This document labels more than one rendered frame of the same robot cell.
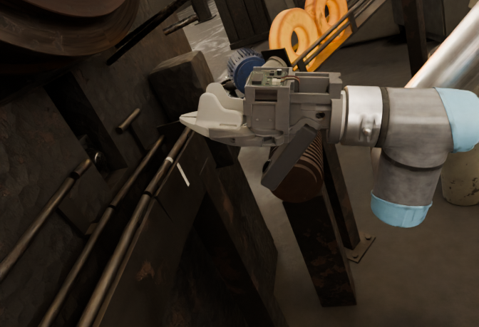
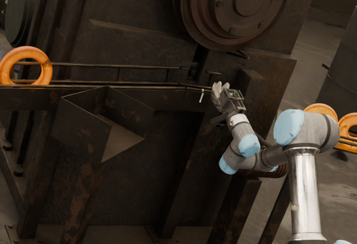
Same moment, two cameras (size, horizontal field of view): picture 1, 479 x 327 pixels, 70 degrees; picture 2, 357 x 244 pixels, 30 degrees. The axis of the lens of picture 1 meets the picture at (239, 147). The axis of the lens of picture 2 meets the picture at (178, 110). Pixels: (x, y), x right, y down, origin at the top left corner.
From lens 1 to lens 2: 2.16 m
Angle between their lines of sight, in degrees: 34
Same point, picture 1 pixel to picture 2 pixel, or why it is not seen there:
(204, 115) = (216, 86)
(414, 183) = (228, 151)
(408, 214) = (222, 161)
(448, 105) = (246, 136)
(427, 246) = not seen: outside the picture
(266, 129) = (219, 103)
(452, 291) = not seen: outside the picture
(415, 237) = not seen: outside the picture
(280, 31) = (309, 108)
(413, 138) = (235, 136)
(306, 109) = (231, 109)
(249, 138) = (214, 100)
